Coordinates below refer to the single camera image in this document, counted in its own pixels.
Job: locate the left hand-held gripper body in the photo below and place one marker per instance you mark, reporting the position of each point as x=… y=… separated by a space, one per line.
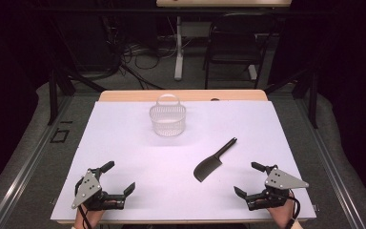
x=87 y=187

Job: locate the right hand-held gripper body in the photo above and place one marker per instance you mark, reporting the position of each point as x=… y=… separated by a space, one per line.
x=281 y=182

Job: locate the black kitchen knife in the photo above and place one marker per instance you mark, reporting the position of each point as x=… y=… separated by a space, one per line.
x=208 y=168

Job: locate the white plastic basket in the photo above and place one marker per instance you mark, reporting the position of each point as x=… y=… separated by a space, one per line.
x=167 y=122

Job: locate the person's left hand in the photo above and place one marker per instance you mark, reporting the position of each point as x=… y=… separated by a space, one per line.
x=90 y=218

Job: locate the person's right hand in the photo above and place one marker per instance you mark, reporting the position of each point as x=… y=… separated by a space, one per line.
x=281 y=214

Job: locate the white table mat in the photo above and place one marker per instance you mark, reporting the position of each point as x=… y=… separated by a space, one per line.
x=171 y=178

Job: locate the wooden table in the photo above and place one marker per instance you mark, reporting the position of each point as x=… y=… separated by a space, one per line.
x=187 y=95

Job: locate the black chair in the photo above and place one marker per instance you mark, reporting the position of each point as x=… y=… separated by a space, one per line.
x=233 y=47

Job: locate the white desk leg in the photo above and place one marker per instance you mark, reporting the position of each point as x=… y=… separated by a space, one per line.
x=179 y=57

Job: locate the background wooden desk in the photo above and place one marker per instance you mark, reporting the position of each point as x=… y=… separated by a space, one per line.
x=222 y=3

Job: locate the aluminium floor rail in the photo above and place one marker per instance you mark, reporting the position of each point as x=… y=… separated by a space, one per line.
x=22 y=178
x=333 y=178

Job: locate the black metal frame stand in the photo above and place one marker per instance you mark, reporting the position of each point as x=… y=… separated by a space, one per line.
x=53 y=95
x=313 y=95

